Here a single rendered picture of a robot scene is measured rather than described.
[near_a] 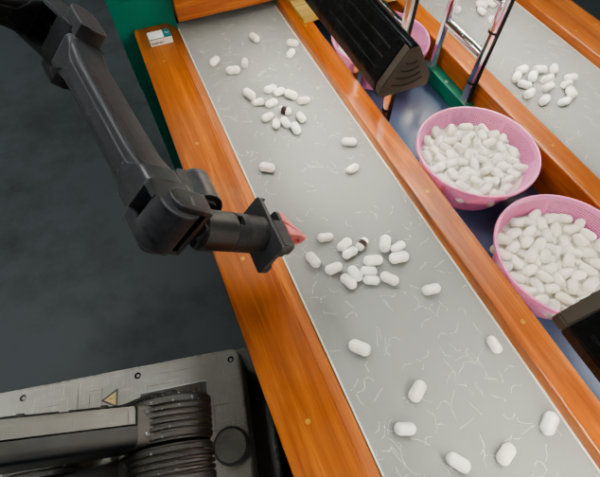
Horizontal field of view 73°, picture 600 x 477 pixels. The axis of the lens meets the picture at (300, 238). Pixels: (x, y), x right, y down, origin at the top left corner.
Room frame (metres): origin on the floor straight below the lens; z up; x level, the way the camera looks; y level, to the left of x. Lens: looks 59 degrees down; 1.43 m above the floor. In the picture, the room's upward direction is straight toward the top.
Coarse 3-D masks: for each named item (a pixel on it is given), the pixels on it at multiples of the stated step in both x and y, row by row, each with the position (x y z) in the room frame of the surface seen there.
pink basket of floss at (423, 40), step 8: (400, 16) 1.13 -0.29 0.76; (416, 24) 1.09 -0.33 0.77; (416, 32) 1.08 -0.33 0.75; (424, 32) 1.05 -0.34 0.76; (416, 40) 1.06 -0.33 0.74; (424, 40) 1.03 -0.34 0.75; (336, 48) 0.97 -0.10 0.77; (424, 48) 1.00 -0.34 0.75; (344, 56) 0.94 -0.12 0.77; (424, 56) 0.95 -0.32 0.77; (352, 64) 0.93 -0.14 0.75; (352, 72) 0.94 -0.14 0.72; (368, 88) 0.93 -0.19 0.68
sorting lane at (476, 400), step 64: (256, 64) 0.95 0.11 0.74; (256, 128) 0.71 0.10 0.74; (320, 128) 0.71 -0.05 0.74; (256, 192) 0.52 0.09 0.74; (320, 192) 0.52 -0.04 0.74; (384, 192) 0.52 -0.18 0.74; (320, 256) 0.37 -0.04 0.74; (384, 256) 0.37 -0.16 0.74; (448, 256) 0.37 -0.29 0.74; (320, 320) 0.24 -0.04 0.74; (384, 320) 0.24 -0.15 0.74; (448, 320) 0.24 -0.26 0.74; (384, 384) 0.13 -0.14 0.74; (448, 384) 0.13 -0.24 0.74; (512, 384) 0.13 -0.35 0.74; (384, 448) 0.04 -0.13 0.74; (448, 448) 0.04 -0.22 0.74; (576, 448) 0.04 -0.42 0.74
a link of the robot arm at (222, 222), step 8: (208, 200) 0.33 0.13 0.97; (216, 208) 0.33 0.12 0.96; (216, 216) 0.30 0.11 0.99; (224, 216) 0.30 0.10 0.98; (232, 216) 0.31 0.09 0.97; (208, 224) 0.28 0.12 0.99; (216, 224) 0.28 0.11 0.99; (224, 224) 0.29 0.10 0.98; (232, 224) 0.29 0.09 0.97; (200, 232) 0.27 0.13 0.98; (208, 232) 0.27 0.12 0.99; (216, 232) 0.27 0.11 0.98; (224, 232) 0.28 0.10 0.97; (232, 232) 0.28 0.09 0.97; (192, 240) 0.27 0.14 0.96; (200, 240) 0.27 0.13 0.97; (208, 240) 0.26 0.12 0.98; (216, 240) 0.27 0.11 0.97; (224, 240) 0.27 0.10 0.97; (232, 240) 0.28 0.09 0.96; (200, 248) 0.26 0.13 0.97; (208, 248) 0.26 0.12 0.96; (216, 248) 0.26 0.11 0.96; (224, 248) 0.27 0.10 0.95; (232, 248) 0.27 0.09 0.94
